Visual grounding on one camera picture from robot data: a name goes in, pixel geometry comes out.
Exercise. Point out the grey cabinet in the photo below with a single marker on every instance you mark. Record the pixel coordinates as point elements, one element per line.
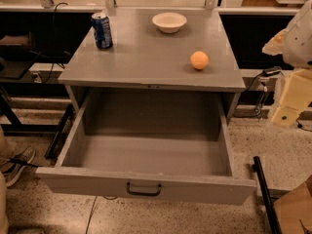
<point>145,82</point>

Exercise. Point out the brown cardboard box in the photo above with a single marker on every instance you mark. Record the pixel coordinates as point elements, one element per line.
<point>294,210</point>

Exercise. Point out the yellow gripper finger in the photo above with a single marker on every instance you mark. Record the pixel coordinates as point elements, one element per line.
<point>275,46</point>
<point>295,98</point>

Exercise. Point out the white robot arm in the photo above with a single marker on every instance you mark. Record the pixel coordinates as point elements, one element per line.
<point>294,44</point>

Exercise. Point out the blue pepsi can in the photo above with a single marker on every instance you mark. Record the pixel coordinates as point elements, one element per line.
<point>102,32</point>

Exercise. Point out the black drawer handle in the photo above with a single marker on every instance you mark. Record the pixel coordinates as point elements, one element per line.
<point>145,191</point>

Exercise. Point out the grey sneaker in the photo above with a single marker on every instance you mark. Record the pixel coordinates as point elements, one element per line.
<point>12,171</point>

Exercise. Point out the white bowl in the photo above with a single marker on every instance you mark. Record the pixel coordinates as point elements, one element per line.
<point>169,22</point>

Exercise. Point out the grey open top drawer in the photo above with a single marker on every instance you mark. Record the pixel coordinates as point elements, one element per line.
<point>190,166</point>

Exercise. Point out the black metal frame leg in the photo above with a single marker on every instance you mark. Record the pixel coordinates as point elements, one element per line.
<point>58,132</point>

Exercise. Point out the black pole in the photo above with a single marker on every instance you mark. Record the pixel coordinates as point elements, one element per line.
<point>269,207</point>

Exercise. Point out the black power adapter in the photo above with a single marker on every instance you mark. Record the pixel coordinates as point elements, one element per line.
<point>271,71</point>

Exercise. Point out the orange ball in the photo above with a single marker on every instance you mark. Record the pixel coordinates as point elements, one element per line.
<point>199,60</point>

